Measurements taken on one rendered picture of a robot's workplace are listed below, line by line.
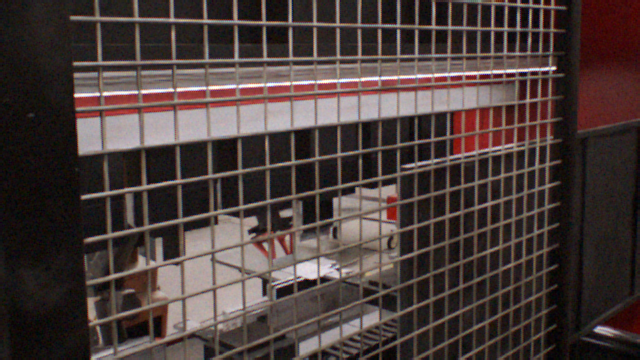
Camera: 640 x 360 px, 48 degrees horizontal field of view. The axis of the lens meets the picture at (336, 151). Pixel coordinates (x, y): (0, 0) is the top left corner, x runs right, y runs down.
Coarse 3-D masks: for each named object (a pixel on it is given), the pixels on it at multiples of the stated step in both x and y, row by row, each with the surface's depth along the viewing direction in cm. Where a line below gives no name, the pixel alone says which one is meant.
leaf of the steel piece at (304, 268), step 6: (276, 258) 170; (282, 258) 172; (288, 258) 173; (276, 264) 170; (300, 264) 172; (306, 264) 172; (312, 264) 172; (282, 270) 168; (288, 270) 167; (300, 270) 167; (306, 270) 167; (312, 270) 167; (300, 276) 163
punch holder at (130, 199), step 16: (128, 160) 132; (160, 160) 129; (192, 160) 134; (128, 176) 133; (160, 176) 129; (192, 176) 134; (160, 192) 129; (176, 192) 132; (192, 192) 135; (208, 192) 137; (128, 208) 134; (160, 208) 130; (176, 208) 132; (192, 208) 135; (208, 208) 138; (192, 224) 135; (208, 224) 138
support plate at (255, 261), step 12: (240, 252) 184; (252, 252) 183; (276, 252) 183; (228, 264) 174; (240, 264) 173; (252, 264) 173; (264, 264) 173; (324, 264) 172; (264, 276) 166; (276, 276) 164; (288, 276) 164
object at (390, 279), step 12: (324, 276) 163; (336, 276) 162; (384, 276) 152; (396, 276) 152; (372, 288) 148; (384, 288) 147; (372, 300) 148; (384, 300) 146; (396, 300) 144; (396, 312) 144
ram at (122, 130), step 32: (96, 96) 119; (128, 96) 123; (160, 96) 128; (192, 96) 133; (224, 96) 138; (320, 96) 157; (352, 96) 165; (384, 96) 173; (480, 96) 204; (512, 96) 217; (96, 128) 119; (128, 128) 124; (160, 128) 128; (192, 128) 133; (224, 128) 139; (256, 128) 145
